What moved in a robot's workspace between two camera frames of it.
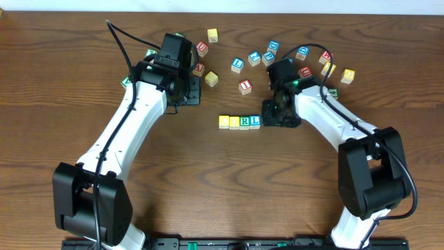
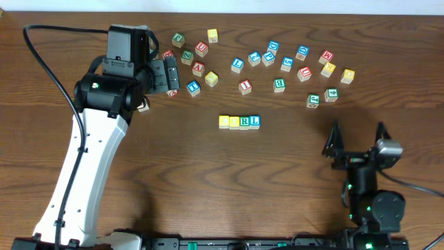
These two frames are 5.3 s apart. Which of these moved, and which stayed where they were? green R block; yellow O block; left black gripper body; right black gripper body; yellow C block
Moved: left black gripper body; right black gripper body
Stayed: yellow C block; yellow O block; green R block
